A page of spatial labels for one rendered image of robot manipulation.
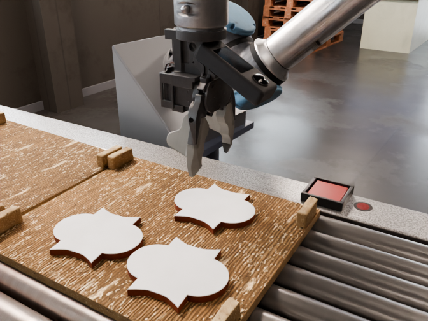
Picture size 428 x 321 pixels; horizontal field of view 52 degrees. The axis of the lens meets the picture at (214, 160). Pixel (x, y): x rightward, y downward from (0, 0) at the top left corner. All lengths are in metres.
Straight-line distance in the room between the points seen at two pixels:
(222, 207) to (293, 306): 0.21
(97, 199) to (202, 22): 0.36
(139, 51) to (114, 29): 3.64
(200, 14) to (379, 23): 6.39
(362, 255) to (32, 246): 0.48
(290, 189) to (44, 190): 0.45
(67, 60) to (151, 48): 3.01
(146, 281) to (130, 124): 0.65
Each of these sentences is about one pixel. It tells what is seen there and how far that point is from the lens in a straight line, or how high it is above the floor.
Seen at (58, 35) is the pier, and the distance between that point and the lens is 4.12.
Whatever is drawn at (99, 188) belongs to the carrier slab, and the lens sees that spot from 0.83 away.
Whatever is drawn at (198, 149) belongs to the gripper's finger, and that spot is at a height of 1.07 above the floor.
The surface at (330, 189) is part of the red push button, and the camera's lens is 0.84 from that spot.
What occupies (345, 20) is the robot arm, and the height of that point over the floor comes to 1.20.
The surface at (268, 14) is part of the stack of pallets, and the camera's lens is 6.74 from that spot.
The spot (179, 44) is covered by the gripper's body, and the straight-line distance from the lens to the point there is 0.65.
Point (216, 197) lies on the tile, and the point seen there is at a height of 0.95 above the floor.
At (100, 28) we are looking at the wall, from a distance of 4.69.
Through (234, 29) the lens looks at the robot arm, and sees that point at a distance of 1.05.
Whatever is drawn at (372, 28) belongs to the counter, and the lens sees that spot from 6.99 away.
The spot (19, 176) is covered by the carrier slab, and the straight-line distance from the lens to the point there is 0.92.
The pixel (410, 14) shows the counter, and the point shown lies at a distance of 6.85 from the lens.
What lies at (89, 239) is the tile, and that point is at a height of 0.95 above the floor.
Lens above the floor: 1.33
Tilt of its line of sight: 26 degrees down
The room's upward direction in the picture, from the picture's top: straight up
